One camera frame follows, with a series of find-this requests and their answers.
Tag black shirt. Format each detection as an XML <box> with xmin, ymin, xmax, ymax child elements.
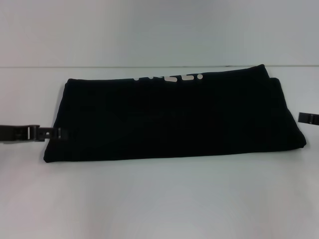
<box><xmin>42</xmin><ymin>64</ymin><xmax>308</xmax><ymax>164</ymax></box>

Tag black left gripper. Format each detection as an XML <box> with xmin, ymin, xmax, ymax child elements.
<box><xmin>0</xmin><ymin>124</ymin><xmax>68</xmax><ymax>144</ymax></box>

